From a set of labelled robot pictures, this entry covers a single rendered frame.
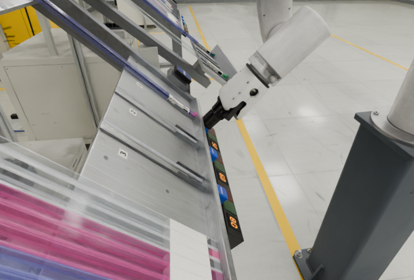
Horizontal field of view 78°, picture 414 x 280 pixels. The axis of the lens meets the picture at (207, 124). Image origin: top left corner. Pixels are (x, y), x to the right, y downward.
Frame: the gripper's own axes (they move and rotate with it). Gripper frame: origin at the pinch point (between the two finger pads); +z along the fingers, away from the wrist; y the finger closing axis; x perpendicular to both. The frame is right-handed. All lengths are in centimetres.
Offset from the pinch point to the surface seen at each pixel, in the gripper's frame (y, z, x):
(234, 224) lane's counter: -25.5, 3.4, -4.5
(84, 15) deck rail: 8.0, 1.8, 34.5
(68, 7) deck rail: 8.0, 2.7, 37.5
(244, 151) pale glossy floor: 73, 28, -73
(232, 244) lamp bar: -28.0, 5.2, -5.1
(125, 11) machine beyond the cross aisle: 440, 92, 33
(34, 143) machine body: 8.3, 39.4, 27.0
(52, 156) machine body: 2.0, 34.7, 22.2
